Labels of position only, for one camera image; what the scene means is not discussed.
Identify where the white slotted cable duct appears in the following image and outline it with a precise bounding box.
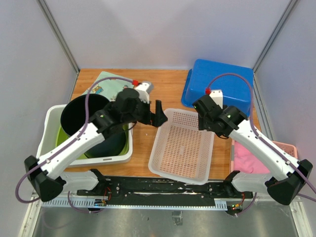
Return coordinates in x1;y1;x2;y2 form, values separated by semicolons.
40;198;228;211

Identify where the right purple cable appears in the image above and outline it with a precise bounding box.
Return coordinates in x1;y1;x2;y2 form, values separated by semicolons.
206;73;316;218

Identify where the white perforated plastic basket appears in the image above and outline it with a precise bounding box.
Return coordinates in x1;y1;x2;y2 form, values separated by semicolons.
148;108;215;185

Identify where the large blue plastic tub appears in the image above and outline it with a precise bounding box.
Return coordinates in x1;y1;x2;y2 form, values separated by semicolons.
181;59;253;115

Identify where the pink perforated plastic basket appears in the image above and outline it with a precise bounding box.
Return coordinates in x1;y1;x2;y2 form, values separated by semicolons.
230;139;298;175

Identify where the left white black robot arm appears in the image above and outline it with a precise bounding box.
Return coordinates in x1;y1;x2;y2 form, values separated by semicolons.
23;88;168;202

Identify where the lime green plastic basin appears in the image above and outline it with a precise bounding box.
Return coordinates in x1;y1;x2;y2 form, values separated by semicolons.
55;123;129;160

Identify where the pink cloth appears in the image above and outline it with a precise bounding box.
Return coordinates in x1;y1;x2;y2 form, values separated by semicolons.
232;141;269;174

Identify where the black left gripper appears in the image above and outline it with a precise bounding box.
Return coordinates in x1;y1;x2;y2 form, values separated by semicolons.
122;95;167;126

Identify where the purple cable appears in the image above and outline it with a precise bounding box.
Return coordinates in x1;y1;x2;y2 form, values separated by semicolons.
15;77;139;214
206;73;316;218

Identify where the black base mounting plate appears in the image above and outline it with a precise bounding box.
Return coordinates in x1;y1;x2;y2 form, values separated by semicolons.
76;176;253;205

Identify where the dark grey round bucket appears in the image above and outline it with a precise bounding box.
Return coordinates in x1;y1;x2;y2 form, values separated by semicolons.
60;94;126;158

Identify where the grey aluminium frame rail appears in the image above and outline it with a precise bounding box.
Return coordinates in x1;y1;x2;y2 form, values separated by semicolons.
36;0;80;75

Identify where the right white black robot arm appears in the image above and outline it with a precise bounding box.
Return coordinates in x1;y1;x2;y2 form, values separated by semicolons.
193;95;313;205

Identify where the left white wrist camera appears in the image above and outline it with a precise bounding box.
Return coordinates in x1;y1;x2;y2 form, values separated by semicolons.
134;81;154;104

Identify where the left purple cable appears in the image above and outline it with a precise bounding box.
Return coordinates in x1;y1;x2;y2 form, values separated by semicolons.
15;77;139;214

